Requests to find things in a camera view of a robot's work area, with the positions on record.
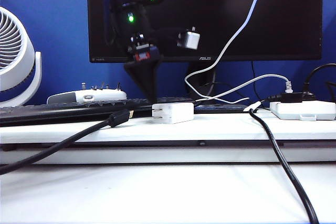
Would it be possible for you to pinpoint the white desk fan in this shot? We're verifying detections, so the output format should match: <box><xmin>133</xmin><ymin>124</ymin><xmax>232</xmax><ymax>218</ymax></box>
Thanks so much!
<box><xmin>0</xmin><ymin>7</ymin><xmax>43</xmax><ymax>108</ymax></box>

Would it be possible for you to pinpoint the black ASUS monitor screen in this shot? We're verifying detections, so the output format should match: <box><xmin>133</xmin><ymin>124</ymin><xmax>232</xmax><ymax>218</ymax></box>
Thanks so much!
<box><xmin>86</xmin><ymin>0</ymin><xmax>323</xmax><ymax>64</ymax></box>

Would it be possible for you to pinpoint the black HDMI cable gold tip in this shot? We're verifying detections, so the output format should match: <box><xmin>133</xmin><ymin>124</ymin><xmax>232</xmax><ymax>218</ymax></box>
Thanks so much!
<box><xmin>0</xmin><ymin>109</ymin><xmax>134</xmax><ymax>176</ymax></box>

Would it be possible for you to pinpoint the white Type-C charging cable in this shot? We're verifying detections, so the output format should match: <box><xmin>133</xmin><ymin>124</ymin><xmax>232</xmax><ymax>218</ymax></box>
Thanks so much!
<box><xmin>184</xmin><ymin>0</ymin><xmax>272</xmax><ymax>104</ymax></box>

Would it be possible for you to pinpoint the black computer keyboard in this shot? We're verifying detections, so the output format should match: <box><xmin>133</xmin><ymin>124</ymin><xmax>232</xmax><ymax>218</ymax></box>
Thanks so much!
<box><xmin>0</xmin><ymin>97</ymin><xmax>195</xmax><ymax>127</ymax></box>

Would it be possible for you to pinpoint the black looped power cord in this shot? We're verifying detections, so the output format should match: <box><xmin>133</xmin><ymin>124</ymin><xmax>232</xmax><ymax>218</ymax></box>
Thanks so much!
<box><xmin>301</xmin><ymin>63</ymin><xmax>336</xmax><ymax>101</ymax></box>

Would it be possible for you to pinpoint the white 65W charger block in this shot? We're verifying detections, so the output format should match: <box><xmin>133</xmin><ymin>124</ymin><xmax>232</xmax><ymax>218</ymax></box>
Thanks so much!
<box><xmin>151</xmin><ymin>102</ymin><xmax>195</xmax><ymax>125</ymax></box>

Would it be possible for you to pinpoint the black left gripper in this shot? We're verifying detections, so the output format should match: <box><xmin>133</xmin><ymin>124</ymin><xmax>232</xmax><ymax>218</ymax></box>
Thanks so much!
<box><xmin>123</xmin><ymin>33</ymin><xmax>164</xmax><ymax>103</ymax></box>

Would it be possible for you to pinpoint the white grey remote controller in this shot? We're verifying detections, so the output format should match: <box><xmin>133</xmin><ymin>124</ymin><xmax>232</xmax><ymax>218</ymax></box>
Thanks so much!
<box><xmin>46</xmin><ymin>81</ymin><xmax>129</xmax><ymax>105</ymax></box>

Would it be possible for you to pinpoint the black monitor stand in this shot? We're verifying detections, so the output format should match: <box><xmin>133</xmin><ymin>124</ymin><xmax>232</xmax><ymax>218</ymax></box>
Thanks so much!
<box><xmin>185</xmin><ymin>62</ymin><xmax>249</xmax><ymax>114</ymax></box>

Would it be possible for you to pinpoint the black plug adapter block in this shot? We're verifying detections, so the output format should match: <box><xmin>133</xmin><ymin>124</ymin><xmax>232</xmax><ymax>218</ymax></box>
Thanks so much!
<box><xmin>281</xmin><ymin>91</ymin><xmax>303</xmax><ymax>104</ymax></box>

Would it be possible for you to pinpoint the thick black power cable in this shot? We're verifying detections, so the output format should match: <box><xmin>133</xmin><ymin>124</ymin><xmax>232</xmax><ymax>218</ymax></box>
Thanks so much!
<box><xmin>248</xmin><ymin>95</ymin><xmax>320</xmax><ymax>224</ymax></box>

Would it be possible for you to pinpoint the thin black monitor cable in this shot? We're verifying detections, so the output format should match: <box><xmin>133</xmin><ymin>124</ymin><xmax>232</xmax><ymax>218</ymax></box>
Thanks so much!
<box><xmin>250</xmin><ymin>61</ymin><xmax>261</xmax><ymax>103</ymax></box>

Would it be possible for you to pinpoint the blue cubicle partition panel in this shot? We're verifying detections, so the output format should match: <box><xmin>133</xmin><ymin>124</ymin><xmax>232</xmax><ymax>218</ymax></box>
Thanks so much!
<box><xmin>0</xmin><ymin>0</ymin><xmax>336</xmax><ymax>106</ymax></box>

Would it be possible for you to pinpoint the white power strip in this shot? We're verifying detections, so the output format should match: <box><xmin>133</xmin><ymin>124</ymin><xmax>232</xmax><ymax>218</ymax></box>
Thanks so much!
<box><xmin>269</xmin><ymin>100</ymin><xmax>336</xmax><ymax>122</ymax></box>

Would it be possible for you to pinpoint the white raised desk shelf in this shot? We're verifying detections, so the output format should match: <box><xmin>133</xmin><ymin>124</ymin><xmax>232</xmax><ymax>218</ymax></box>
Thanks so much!
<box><xmin>0</xmin><ymin>108</ymin><xmax>336</xmax><ymax>166</ymax></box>

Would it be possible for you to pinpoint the white cable with ribbed plug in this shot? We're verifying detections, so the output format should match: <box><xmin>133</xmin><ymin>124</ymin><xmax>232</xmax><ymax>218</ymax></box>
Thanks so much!
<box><xmin>195</xmin><ymin>73</ymin><xmax>292</xmax><ymax>103</ymax></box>

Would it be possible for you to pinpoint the small white cable connector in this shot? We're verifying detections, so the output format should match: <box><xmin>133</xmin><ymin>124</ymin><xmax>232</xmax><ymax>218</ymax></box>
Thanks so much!
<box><xmin>243</xmin><ymin>100</ymin><xmax>262</xmax><ymax>113</ymax></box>

